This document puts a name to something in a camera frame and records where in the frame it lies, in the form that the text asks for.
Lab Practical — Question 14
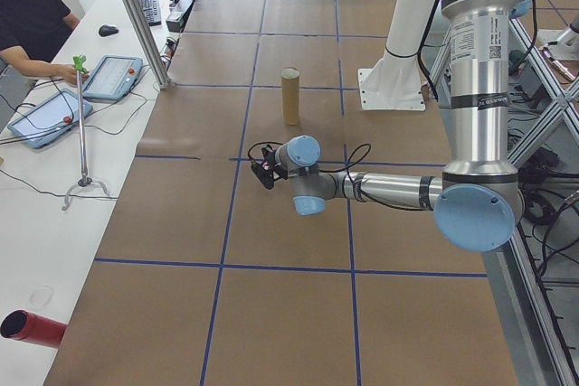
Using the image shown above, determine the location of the person's bare forearm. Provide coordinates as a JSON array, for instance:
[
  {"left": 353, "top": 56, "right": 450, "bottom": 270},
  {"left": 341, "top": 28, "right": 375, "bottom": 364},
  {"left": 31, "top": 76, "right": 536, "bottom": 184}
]
[{"left": 0, "top": 44, "right": 67, "bottom": 82}]

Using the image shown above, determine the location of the person's hand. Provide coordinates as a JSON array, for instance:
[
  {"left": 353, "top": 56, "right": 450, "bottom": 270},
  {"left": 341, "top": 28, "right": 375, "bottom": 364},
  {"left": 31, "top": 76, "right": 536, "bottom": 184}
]
[{"left": 57, "top": 64, "right": 91, "bottom": 86}]

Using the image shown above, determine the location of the brown cardboard tube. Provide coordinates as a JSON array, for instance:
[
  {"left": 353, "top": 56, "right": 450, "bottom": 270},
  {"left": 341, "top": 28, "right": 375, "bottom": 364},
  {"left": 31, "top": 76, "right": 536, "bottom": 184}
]
[{"left": 280, "top": 68, "right": 301, "bottom": 127}]

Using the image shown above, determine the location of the blue teach pendant tablet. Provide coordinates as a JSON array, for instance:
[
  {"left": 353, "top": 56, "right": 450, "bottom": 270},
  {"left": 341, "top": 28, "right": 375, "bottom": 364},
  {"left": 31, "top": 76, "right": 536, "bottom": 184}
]
[
  {"left": 82, "top": 54, "right": 145, "bottom": 104},
  {"left": 6, "top": 89, "right": 95, "bottom": 151}
]

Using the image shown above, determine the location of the grey electronics box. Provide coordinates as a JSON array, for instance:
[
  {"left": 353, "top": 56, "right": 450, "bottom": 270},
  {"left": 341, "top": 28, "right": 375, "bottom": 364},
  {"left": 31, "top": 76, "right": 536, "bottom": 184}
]
[{"left": 165, "top": 0, "right": 195, "bottom": 33}]

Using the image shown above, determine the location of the metal stand with green clip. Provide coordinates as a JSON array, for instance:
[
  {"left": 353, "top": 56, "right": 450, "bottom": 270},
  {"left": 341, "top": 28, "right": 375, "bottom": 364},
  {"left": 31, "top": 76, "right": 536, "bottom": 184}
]
[{"left": 62, "top": 54, "right": 112, "bottom": 212}]

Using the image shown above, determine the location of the black computer keyboard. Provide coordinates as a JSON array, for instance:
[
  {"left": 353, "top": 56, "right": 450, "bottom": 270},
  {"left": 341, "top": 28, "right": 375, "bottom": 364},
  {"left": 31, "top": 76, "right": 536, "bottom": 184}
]
[{"left": 133, "top": 0, "right": 163, "bottom": 27}]

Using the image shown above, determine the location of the white desk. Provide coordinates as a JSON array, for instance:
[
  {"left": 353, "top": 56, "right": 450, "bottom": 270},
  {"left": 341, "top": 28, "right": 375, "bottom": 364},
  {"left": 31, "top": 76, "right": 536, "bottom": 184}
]
[{"left": 0, "top": 0, "right": 214, "bottom": 386}]

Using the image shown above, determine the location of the red cylinder tube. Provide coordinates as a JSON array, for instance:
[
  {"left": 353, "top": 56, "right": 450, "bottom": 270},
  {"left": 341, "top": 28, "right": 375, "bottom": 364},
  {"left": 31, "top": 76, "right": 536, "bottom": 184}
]
[{"left": 0, "top": 309, "right": 70, "bottom": 350}]

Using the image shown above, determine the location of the person in black shirt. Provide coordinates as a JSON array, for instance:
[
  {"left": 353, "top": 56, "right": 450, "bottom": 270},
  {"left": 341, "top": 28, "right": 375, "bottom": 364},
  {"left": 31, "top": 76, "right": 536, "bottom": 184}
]
[{"left": 0, "top": 0, "right": 82, "bottom": 64}]

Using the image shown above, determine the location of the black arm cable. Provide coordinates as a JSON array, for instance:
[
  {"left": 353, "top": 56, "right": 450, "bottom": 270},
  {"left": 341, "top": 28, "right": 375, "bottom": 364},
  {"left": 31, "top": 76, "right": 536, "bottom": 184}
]
[{"left": 316, "top": 143, "right": 442, "bottom": 212}]

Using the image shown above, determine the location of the black pendant cable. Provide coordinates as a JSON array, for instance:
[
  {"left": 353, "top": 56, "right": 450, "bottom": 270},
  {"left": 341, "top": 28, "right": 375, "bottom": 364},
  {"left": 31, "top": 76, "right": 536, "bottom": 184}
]
[{"left": 0, "top": 91, "right": 149, "bottom": 147}]

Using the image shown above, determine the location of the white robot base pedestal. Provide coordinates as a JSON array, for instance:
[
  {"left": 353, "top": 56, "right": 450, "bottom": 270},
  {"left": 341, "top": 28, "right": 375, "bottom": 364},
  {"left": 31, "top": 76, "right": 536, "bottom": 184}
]
[{"left": 356, "top": 0, "right": 442, "bottom": 112}]

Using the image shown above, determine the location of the aluminium frame post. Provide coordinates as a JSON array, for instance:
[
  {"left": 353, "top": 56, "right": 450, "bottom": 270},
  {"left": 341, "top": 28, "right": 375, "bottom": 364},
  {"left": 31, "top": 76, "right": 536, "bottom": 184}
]
[{"left": 100, "top": 0, "right": 173, "bottom": 89}]

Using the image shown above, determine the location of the black cable bundle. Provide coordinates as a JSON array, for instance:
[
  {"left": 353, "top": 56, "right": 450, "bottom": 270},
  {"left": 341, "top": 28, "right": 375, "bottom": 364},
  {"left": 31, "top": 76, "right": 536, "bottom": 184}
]
[{"left": 506, "top": 78, "right": 579, "bottom": 386}]

